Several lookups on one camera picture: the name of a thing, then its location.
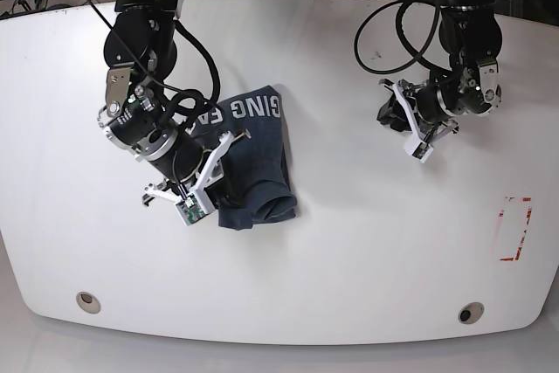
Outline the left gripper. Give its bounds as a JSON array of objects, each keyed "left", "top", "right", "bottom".
[{"left": 376, "top": 79, "right": 459, "bottom": 144}]

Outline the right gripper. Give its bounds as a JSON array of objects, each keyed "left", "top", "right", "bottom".
[{"left": 140, "top": 130, "right": 251, "bottom": 211}]

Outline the dark blue T-shirt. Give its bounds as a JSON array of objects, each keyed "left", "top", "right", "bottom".
[{"left": 191, "top": 86, "right": 297, "bottom": 231}]

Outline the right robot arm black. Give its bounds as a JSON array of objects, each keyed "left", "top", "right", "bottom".
[{"left": 99, "top": 0, "right": 242, "bottom": 219}]

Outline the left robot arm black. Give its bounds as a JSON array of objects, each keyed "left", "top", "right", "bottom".
[{"left": 357, "top": 0, "right": 502, "bottom": 160}]

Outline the red tape rectangle marking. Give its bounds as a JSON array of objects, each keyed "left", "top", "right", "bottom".
[{"left": 494, "top": 197, "right": 533, "bottom": 262}]

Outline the left table cable grommet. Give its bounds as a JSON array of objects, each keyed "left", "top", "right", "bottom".
[{"left": 76, "top": 292, "right": 101, "bottom": 314}]

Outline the table cable grommet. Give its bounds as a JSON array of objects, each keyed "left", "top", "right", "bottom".
[
  {"left": 76, "top": 292, "right": 101, "bottom": 314},
  {"left": 458, "top": 302, "right": 485, "bottom": 325}
]

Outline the right table cable grommet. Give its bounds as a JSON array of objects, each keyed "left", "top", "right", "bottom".
[{"left": 458, "top": 302, "right": 485, "bottom": 325}]

